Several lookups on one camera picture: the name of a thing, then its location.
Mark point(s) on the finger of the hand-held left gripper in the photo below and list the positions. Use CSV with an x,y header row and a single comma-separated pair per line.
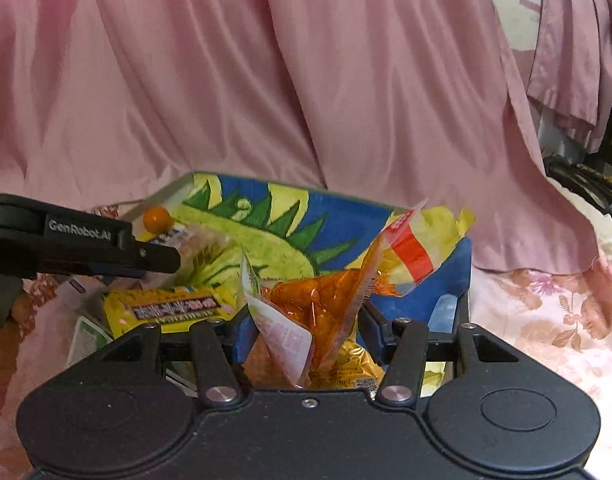
x,y
158,260

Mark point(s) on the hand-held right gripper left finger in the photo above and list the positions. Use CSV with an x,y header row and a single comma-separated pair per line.
x,y
242,334

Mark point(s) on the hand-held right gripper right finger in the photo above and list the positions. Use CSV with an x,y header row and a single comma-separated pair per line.
x,y
406,355

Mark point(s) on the small orange ball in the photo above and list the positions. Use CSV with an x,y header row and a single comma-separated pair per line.
x,y
154,218

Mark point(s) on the long clear nut bar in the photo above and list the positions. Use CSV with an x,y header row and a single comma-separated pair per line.
x,y
201,255

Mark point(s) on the orange packet white green label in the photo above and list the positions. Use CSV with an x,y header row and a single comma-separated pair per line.
x,y
286,330

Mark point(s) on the yellow green snack packet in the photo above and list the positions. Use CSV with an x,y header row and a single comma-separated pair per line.
x,y
171,310

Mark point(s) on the golden yellow snack packet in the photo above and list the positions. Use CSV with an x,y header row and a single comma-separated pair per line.
x,y
348,366

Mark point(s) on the grey cardboard tray box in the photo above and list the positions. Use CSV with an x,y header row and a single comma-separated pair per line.
x,y
453,310

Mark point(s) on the clear orange packet red stripe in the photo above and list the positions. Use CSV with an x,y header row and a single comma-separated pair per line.
x,y
411,250

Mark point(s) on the white green snack packet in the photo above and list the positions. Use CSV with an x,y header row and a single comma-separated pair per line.
x,y
88,345

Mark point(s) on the colourful painted paper liner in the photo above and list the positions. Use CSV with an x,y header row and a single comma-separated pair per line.
x,y
296,225

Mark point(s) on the floral bed sheet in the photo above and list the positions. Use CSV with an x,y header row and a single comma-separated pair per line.
x,y
536,320

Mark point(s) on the large pink cloth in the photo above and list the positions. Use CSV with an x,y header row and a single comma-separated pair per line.
x,y
236,75

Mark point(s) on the pink window curtain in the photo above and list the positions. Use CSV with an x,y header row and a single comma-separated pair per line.
x,y
576,45

